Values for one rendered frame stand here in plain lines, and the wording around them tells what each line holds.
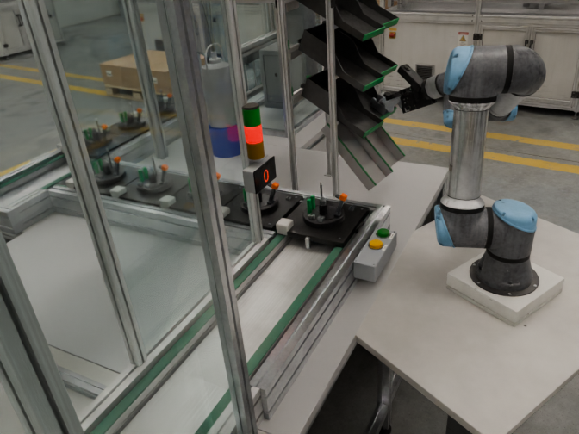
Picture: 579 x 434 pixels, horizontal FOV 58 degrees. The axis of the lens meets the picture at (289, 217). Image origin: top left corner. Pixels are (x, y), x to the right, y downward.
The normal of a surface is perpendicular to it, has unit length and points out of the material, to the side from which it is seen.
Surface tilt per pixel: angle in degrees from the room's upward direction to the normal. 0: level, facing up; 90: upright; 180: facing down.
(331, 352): 0
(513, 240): 90
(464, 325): 0
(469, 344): 0
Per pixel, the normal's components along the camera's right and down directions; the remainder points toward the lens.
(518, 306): -0.06, -0.86
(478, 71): -0.18, 0.28
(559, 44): -0.56, 0.45
